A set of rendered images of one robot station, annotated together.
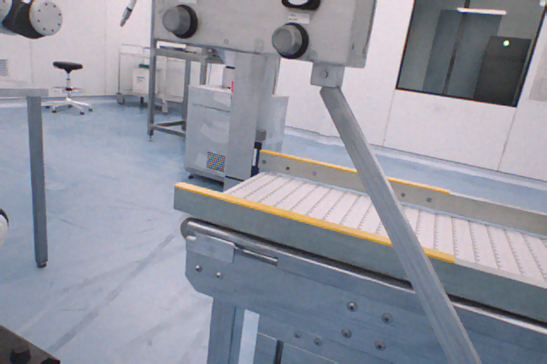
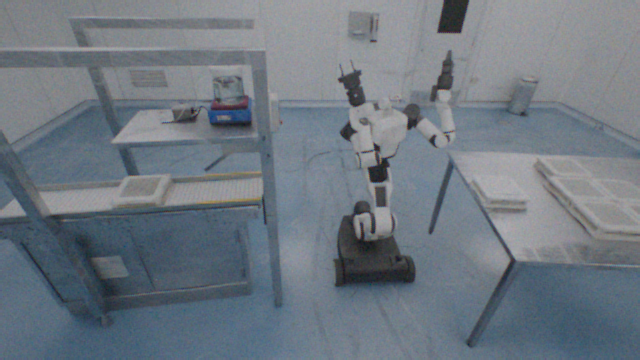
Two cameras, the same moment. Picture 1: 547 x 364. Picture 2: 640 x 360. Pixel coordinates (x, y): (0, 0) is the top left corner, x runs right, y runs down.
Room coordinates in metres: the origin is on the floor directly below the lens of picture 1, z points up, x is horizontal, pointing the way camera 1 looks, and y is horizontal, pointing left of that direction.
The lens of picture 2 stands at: (2.07, -0.34, 1.91)
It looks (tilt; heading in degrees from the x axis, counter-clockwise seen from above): 34 degrees down; 151
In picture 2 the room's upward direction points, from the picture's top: 2 degrees clockwise
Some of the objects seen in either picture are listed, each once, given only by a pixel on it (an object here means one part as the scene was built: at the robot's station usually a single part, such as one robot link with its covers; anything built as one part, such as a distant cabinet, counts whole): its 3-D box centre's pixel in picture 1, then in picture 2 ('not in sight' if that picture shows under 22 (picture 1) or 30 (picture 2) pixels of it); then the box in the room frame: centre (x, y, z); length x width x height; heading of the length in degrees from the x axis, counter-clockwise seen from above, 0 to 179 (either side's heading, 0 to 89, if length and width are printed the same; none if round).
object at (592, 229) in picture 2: not in sight; (604, 222); (1.71, 1.64, 0.84); 0.24 x 0.24 x 0.02; 58
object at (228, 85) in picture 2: not in sight; (227, 81); (0.56, -0.01, 1.48); 0.15 x 0.15 x 0.19
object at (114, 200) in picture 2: not in sight; (141, 188); (0.41, -0.53, 0.92); 0.25 x 0.24 x 0.02; 160
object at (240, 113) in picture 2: not in sight; (231, 108); (0.55, -0.01, 1.34); 0.21 x 0.20 x 0.09; 160
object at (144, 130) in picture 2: not in sight; (195, 126); (0.54, -0.20, 1.28); 0.62 x 0.38 x 0.04; 70
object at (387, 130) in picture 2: not in sight; (378, 131); (0.64, 0.88, 1.08); 0.34 x 0.30 x 0.36; 89
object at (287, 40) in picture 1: (288, 35); not in sight; (0.40, 0.01, 1.09); 0.03 x 0.03 x 0.04; 70
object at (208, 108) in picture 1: (235, 137); not in sight; (3.31, 0.38, 0.38); 0.63 x 0.57 x 0.76; 65
